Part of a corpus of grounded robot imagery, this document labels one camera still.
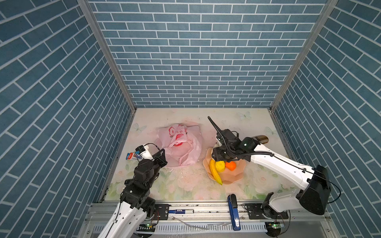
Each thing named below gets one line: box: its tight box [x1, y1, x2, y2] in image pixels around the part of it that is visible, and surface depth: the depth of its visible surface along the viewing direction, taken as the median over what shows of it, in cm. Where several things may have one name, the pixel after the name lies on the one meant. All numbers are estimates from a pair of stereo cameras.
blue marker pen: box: [168, 209, 195, 214], surface depth 75 cm
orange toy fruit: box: [225, 161, 237, 172], surface depth 86 cm
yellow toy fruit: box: [214, 160, 226, 173], surface depth 86 cm
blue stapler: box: [227, 193, 242, 231], surface depth 73 cm
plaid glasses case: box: [251, 134, 269, 144], surface depth 101 cm
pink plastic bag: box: [156, 123, 203, 168], surface depth 91 cm
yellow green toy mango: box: [209, 158, 223, 186], surface depth 83 cm
